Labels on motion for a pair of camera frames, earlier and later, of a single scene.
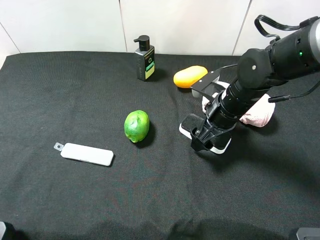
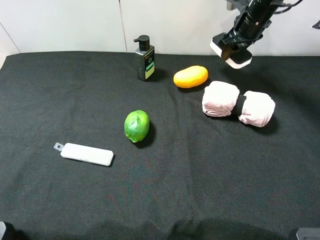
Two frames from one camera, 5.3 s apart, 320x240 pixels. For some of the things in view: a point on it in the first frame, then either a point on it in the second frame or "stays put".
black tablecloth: x=266 y=186 stays put
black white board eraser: x=190 y=123 -> x=239 y=58
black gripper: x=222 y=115 -> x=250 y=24
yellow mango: x=186 y=77 stays put
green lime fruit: x=136 y=125 stays put
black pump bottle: x=145 y=56 stays put
